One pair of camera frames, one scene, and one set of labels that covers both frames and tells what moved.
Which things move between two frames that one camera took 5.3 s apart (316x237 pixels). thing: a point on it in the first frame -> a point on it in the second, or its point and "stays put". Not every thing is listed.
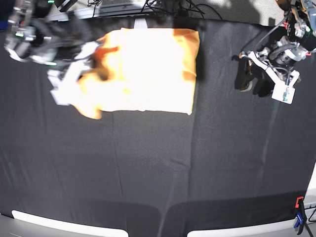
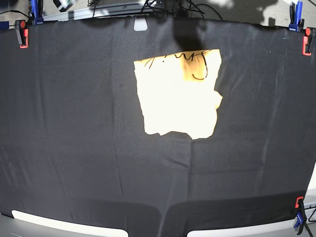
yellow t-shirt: [142, 69] -> [177, 93]
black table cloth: [237, 160] stays put
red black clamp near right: [299, 204] stays put
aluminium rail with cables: [103, 11] stays put
